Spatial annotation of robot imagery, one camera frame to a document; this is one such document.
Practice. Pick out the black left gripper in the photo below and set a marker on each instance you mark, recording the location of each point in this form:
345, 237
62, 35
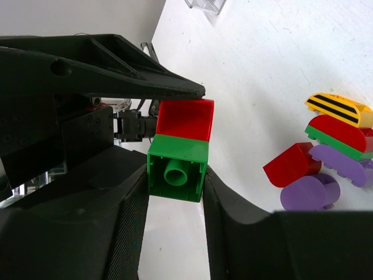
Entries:
39, 133

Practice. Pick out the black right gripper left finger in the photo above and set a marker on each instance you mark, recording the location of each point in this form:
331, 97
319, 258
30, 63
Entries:
87, 224

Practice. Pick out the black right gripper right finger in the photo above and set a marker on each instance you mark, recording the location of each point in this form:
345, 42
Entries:
247, 242

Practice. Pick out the red rounded lego brick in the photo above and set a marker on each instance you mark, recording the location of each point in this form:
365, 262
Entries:
190, 119

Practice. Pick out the small green lego brick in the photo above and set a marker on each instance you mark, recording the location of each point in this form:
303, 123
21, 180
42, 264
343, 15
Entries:
176, 167

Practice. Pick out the purple half-round lego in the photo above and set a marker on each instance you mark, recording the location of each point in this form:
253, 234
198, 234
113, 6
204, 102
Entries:
316, 192

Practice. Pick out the red half-round lego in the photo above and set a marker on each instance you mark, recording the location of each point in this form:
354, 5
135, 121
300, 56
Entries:
291, 165

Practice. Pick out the clear plastic container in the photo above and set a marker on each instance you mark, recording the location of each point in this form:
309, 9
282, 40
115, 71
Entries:
211, 6

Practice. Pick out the purple flat lego plate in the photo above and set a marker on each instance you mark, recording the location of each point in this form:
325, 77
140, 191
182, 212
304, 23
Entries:
359, 172

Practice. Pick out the red green rounded lego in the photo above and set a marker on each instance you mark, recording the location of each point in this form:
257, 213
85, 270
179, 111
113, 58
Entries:
347, 139

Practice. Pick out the yellow black striped lego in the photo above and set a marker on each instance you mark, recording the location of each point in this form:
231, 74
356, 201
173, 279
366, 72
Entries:
341, 108

